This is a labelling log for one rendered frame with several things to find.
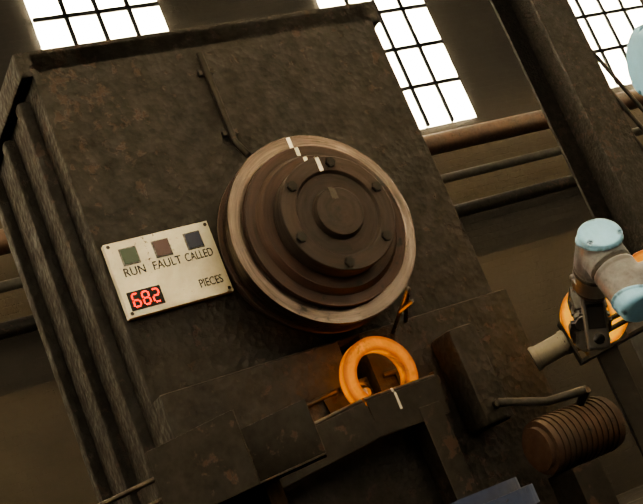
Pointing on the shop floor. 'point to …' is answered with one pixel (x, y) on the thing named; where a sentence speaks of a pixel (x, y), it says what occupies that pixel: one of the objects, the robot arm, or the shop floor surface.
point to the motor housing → (576, 449)
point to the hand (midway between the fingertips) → (587, 350)
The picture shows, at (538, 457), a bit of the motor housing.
